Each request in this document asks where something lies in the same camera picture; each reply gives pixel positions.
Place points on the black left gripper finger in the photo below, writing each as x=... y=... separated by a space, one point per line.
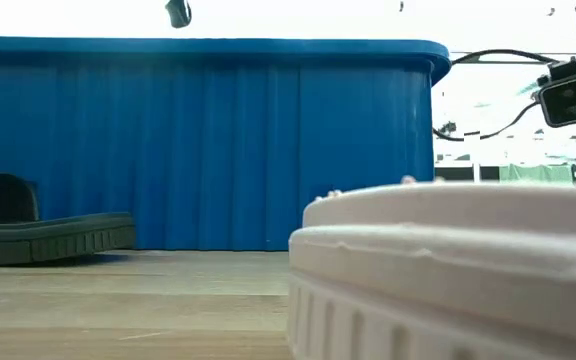
x=178 y=12

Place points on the pink slide sandal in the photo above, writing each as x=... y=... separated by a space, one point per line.
x=443 y=280

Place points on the green background panel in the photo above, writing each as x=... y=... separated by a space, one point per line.
x=533 y=174

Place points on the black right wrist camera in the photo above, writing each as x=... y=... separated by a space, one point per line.
x=568 y=102

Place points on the black slide sandal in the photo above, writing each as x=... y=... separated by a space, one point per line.
x=68 y=240

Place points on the blue plastic bin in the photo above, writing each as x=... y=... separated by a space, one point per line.
x=218 y=150

